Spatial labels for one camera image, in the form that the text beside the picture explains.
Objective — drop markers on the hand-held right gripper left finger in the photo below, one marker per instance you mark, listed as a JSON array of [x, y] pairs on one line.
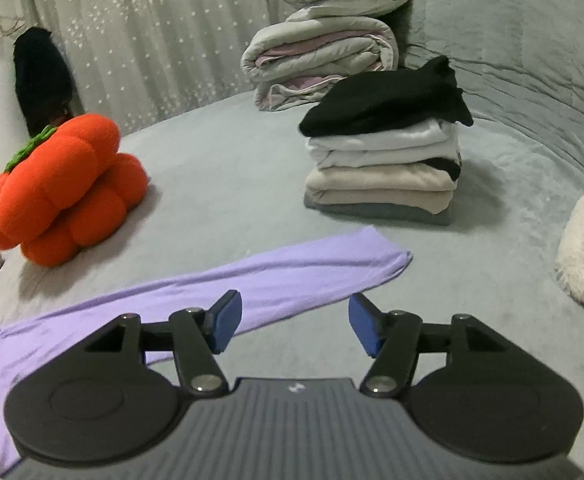
[[224, 320]]

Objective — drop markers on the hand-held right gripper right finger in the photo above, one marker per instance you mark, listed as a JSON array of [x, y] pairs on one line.
[[364, 325]]

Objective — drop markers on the purple pants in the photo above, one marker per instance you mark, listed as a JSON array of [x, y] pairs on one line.
[[272, 275]]

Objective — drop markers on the folded grey garment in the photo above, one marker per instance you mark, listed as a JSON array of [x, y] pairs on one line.
[[396, 212]]

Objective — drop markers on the folded white garment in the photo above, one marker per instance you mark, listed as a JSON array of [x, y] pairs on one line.
[[371, 147]]

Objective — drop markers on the orange pumpkin plush cushion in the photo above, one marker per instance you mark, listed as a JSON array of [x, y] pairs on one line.
[[62, 185]]

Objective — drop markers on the folded black garment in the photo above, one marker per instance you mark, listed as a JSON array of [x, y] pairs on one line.
[[381, 100]]

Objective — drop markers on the folded grey pink quilt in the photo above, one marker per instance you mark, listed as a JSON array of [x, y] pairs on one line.
[[317, 50]]

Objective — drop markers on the star print curtain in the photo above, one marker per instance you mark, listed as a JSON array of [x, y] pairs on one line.
[[162, 35]]

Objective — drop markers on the hanging black garment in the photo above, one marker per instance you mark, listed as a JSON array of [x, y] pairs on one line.
[[42, 75]]

